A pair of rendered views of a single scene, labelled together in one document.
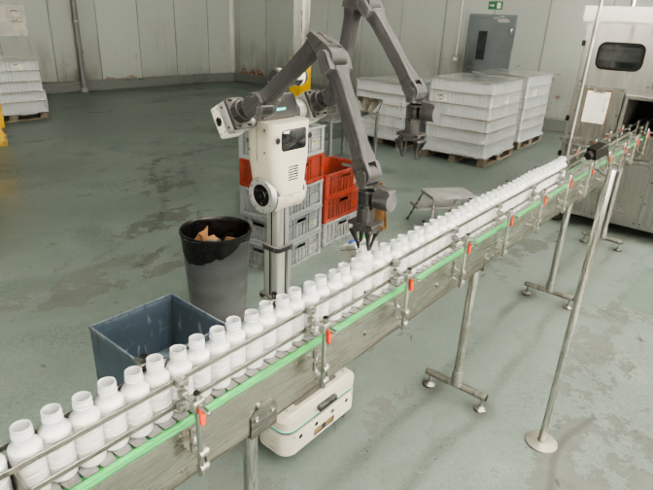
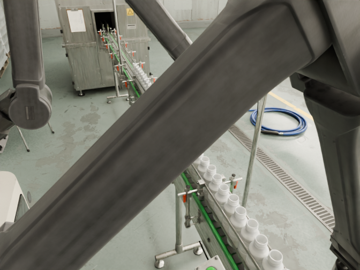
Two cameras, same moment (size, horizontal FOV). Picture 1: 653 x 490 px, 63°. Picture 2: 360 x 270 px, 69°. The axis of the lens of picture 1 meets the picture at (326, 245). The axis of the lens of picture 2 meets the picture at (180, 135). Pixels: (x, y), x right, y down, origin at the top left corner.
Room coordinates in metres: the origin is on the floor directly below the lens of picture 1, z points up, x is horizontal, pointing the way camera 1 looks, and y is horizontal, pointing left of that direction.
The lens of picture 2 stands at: (1.76, 0.26, 1.83)
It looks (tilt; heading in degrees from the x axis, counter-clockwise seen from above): 32 degrees down; 301
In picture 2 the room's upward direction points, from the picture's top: straight up
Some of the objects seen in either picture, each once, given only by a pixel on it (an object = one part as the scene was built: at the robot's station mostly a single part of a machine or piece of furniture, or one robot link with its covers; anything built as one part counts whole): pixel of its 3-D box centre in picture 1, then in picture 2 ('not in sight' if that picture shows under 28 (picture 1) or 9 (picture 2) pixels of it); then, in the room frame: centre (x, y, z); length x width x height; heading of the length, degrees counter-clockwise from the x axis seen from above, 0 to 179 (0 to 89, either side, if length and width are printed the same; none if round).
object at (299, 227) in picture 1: (282, 221); not in sight; (4.11, 0.38, 0.33); 0.61 x 0.41 x 0.22; 147
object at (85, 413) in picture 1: (86, 428); not in sight; (0.86, 0.48, 1.08); 0.06 x 0.06 x 0.17
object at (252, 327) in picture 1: (252, 338); not in sight; (1.22, 0.19, 1.08); 0.06 x 0.06 x 0.17
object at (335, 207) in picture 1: (326, 199); not in sight; (4.72, 0.02, 0.33); 0.61 x 0.41 x 0.22; 144
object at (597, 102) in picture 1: (596, 106); (76, 20); (5.28, -2.53, 1.22); 0.23 x 0.03 x 0.32; 51
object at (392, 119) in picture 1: (398, 110); not in sight; (9.25, -1.12, 0.50); 1.23 x 1.05 x 1.00; 140
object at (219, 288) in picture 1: (218, 273); not in sight; (3.12, 0.70, 0.32); 0.45 x 0.45 x 0.64
